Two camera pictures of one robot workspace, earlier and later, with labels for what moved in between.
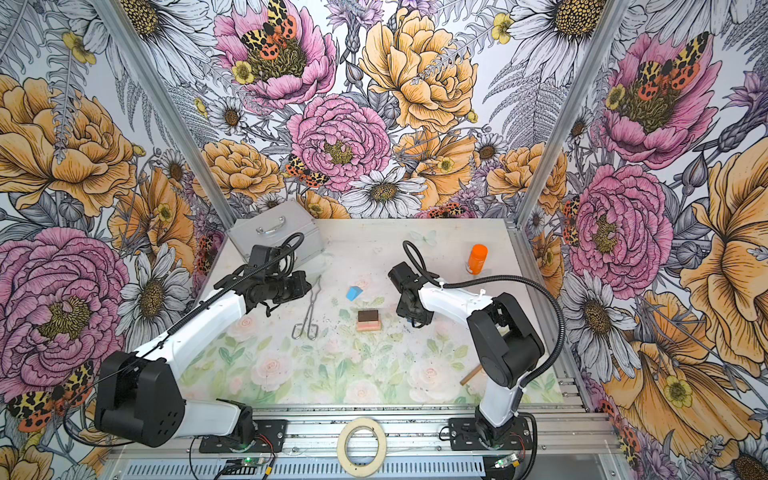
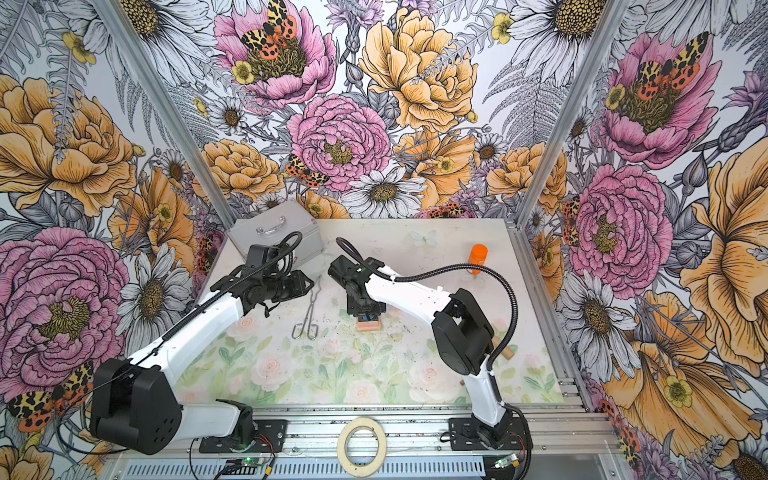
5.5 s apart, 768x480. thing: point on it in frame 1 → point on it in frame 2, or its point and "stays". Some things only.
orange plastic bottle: [478, 258] stays
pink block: [368, 325] stays
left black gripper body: [284, 288] stays
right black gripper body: [416, 313] → [364, 306]
